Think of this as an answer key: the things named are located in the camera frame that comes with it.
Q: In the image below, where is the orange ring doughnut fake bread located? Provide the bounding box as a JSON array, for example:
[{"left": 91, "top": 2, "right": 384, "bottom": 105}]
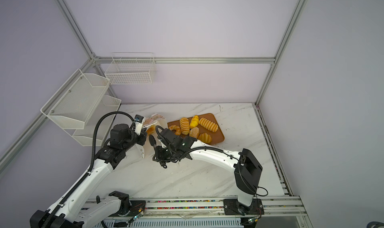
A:
[{"left": 168, "top": 125, "right": 181, "bottom": 136}]

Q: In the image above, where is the cartoon animal paper gift bag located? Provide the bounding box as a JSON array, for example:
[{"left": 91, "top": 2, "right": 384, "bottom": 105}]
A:
[{"left": 135, "top": 113, "right": 167, "bottom": 159}]

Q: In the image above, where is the tan oval fake bread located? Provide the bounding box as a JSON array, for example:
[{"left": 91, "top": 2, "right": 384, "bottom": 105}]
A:
[{"left": 189, "top": 127, "right": 200, "bottom": 139}]

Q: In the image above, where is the yellow ridged fake bread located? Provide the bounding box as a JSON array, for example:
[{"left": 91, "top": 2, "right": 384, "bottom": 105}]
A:
[{"left": 179, "top": 118, "right": 190, "bottom": 136}]

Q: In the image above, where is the yellow oblong fake bread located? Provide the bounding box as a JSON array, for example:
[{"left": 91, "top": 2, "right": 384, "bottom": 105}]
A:
[{"left": 190, "top": 115, "right": 199, "bottom": 129}]

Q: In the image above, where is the yellow striped shell fake bread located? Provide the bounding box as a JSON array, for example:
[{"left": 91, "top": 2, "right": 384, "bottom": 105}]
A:
[{"left": 198, "top": 133, "right": 213, "bottom": 144}]

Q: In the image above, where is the yellow round fake bread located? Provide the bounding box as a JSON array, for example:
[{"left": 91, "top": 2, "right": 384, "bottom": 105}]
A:
[{"left": 199, "top": 118, "right": 219, "bottom": 133}]

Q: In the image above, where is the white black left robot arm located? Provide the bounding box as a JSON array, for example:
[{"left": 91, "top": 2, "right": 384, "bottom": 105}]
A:
[{"left": 30, "top": 122, "right": 147, "bottom": 228}]

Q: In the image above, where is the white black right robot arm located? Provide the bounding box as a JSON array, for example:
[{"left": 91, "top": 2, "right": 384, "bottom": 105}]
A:
[{"left": 149, "top": 126, "right": 263, "bottom": 216}]

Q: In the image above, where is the brown rectangular tray mat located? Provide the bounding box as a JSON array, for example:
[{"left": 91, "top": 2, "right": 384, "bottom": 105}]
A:
[{"left": 167, "top": 113, "right": 225, "bottom": 146}]

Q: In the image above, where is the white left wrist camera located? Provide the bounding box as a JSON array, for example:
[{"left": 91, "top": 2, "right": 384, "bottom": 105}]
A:
[{"left": 135, "top": 115, "right": 146, "bottom": 136}]

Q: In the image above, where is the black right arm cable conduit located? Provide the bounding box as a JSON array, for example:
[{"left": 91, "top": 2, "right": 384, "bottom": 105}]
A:
[{"left": 154, "top": 125, "right": 241, "bottom": 163}]

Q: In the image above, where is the white mesh wall shelf lower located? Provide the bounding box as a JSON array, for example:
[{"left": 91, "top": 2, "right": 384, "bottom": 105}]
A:
[{"left": 72, "top": 95, "right": 121, "bottom": 147}]

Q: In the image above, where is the white mesh wall shelf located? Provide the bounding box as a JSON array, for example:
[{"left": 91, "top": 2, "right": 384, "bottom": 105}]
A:
[
  {"left": 72, "top": 95, "right": 121, "bottom": 147},
  {"left": 41, "top": 69, "right": 110, "bottom": 130}
]

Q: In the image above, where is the white wire wall basket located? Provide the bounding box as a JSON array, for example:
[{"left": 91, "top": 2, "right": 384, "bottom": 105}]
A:
[{"left": 105, "top": 52, "right": 157, "bottom": 85}]

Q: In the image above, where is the white mesh wall shelf upper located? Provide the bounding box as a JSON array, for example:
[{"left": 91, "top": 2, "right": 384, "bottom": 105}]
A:
[{"left": 41, "top": 69, "right": 110, "bottom": 130}]

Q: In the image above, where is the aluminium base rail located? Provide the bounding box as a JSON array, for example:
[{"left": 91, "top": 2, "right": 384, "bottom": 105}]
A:
[{"left": 53, "top": 196, "right": 313, "bottom": 228}]

